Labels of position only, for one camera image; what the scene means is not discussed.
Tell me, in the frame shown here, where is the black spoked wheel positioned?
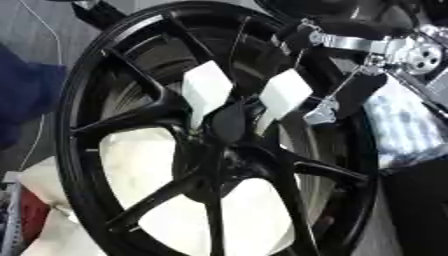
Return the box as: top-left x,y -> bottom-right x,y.
54,1 -> 382,256

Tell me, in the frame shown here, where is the person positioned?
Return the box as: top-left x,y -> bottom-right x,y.
0,43 -> 70,152

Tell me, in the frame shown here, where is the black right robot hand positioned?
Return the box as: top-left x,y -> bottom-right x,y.
274,13 -> 420,126

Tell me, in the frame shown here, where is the white pin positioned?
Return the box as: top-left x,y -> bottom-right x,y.
180,60 -> 237,132
253,68 -> 315,136

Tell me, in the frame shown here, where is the white cable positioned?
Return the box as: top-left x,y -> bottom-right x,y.
15,0 -> 65,172

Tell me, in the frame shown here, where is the red object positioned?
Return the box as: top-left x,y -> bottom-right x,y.
19,189 -> 53,245

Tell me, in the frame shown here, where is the black round object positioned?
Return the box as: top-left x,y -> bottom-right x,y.
253,0 -> 448,22

